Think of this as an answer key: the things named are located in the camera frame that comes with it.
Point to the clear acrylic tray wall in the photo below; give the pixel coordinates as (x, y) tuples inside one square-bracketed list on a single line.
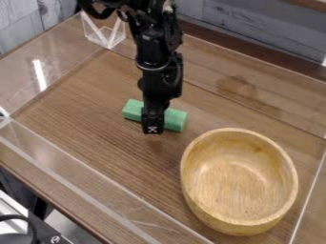
[(109, 176)]

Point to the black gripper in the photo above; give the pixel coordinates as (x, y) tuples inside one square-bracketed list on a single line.
[(160, 85)]

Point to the light wooden bowl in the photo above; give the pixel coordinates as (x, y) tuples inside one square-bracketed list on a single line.
[(239, 181)]

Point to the black metal bracket with screw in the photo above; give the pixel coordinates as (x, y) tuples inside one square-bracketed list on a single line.
[(49, 236)]

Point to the green rectangular block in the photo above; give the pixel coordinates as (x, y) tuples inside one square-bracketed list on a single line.
[(175, 118)]

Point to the clear acrylic corner bracket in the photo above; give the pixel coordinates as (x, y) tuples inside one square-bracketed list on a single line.
[(104, 36)]

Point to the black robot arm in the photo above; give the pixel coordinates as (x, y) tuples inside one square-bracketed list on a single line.
[(157, 36)]

